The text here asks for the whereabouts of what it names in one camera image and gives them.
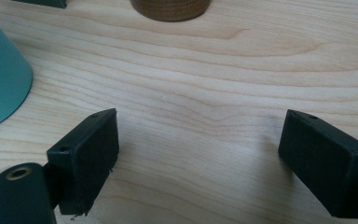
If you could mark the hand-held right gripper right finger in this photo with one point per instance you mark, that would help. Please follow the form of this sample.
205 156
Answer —
326 161

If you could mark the teal cup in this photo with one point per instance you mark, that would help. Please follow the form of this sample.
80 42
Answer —
0 77

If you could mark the dark rectangular tray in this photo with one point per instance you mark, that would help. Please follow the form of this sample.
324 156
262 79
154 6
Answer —
43 3

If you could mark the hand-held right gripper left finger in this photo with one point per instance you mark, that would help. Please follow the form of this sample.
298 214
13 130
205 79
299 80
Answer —
87 161

